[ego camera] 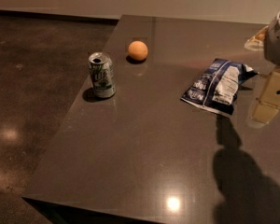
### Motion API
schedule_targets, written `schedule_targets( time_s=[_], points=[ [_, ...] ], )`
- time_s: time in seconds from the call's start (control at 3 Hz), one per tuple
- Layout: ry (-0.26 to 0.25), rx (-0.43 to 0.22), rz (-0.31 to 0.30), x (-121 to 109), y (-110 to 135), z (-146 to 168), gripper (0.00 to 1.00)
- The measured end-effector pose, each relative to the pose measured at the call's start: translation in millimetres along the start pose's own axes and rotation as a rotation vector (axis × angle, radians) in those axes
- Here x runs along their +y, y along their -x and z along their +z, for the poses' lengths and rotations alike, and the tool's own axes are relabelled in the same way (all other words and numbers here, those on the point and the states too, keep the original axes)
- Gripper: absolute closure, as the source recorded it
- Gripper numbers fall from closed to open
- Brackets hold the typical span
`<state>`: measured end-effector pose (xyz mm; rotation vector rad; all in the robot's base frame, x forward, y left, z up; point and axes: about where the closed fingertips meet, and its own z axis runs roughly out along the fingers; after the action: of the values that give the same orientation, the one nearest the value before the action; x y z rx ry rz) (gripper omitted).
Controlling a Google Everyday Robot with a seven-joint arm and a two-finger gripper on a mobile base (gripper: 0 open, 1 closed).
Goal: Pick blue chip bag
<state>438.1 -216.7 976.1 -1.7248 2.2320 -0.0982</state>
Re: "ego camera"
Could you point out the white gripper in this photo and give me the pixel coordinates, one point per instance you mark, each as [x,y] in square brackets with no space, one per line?
[278,39]

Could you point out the blue chip bag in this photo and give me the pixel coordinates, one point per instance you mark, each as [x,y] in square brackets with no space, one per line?
[215,90]

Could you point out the orange fruit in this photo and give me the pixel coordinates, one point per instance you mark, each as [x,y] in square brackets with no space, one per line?
[138,50]

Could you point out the green soda can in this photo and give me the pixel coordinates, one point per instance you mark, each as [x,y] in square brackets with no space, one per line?
[102,76]

